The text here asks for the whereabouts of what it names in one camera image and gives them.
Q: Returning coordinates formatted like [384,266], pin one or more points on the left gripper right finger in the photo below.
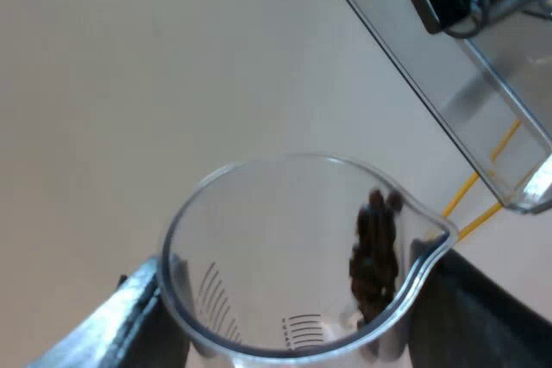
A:
[483,325]

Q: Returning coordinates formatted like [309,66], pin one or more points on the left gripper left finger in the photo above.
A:
[116,325]

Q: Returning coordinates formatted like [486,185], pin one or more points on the clear measuring glass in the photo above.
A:
[267,221]

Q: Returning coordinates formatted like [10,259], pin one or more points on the steel espresso machine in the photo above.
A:
[435,70]

